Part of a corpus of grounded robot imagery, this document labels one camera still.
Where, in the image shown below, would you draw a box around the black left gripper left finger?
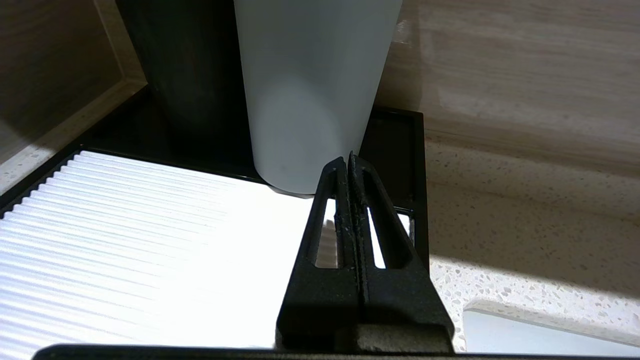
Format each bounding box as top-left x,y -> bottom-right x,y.
275,156 -> 362,351

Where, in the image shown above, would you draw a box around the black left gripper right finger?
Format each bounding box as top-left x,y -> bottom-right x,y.
348,151 -> 455,354

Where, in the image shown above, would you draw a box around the grey plastic cup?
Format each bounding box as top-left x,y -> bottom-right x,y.
234,0 -> 404,196

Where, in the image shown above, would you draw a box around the black amenity tray box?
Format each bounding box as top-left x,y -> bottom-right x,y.
0,84 -> 431,360

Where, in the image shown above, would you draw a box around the white rectangular board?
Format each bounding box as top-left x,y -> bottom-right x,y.
0,149 -> 414,349

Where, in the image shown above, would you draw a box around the white ceramic sink basin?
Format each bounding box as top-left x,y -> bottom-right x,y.
462,308 -> 640,357

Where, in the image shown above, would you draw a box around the black plastic cup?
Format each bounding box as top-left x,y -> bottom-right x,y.
116,0 -> 257,148

